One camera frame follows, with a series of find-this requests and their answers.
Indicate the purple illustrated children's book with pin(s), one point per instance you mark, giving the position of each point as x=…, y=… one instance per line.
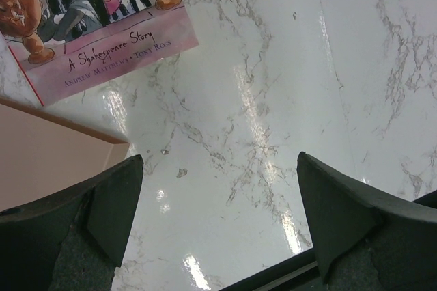
x=64, y=47

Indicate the brown cardboard file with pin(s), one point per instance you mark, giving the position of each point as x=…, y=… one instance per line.
x=42, y=154

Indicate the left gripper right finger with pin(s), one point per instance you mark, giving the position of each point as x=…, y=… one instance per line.
x=365, y=238

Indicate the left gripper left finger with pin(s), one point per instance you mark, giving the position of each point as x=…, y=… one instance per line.
x=73, y=239

